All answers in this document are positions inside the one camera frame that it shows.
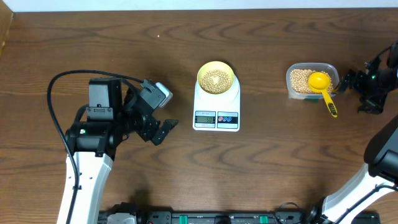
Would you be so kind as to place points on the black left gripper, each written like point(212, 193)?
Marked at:
point(148, 130)

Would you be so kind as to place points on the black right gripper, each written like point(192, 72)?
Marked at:
point(376, 105)

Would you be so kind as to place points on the yellow plastic scoop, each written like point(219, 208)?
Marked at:
point(319, 82)

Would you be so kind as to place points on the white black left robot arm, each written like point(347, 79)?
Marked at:
point(116, 109)

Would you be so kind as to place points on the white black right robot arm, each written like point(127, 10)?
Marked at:
point(378, 175)

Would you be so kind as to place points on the white digital kitchen scale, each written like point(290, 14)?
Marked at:
point(220, 112)

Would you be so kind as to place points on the soybeans in bowl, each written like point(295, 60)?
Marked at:
point(216, 82)

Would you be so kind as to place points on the pale yellow bowl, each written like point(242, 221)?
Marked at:
point(212, 66)

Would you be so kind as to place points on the soybeans in container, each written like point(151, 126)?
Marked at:
point(299, 80)

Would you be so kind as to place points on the clear plastic container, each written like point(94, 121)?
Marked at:
point(325, 68)

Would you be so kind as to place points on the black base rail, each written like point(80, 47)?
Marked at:
point(129, 213)

